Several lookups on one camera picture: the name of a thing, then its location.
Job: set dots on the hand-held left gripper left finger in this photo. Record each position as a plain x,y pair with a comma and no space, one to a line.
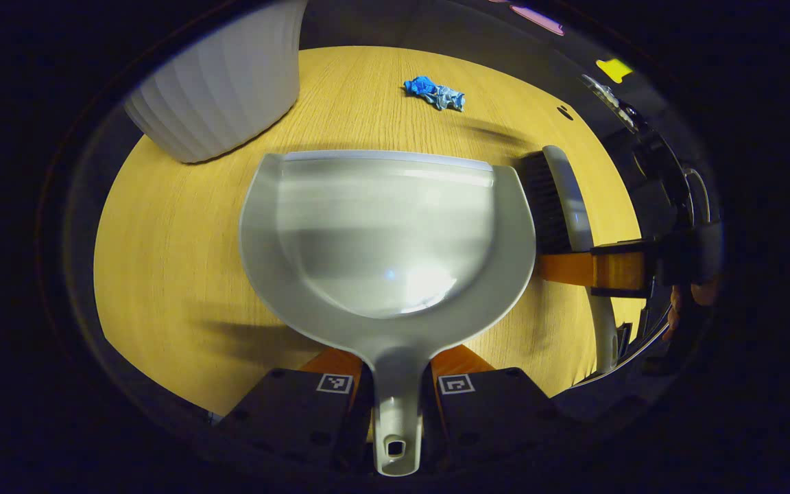
292,418

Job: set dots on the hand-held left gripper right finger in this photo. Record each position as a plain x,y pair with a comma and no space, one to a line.
491,412

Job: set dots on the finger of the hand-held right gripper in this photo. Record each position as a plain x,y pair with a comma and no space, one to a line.
614,271

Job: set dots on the small white broom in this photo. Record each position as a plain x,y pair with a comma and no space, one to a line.
566,199

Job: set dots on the grey plastic dustpan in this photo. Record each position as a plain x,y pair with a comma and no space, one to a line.
388,240

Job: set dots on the blue trash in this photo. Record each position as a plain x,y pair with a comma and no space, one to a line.
435,92

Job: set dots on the white ribbed garbage bin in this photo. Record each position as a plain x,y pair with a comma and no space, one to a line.
223,89

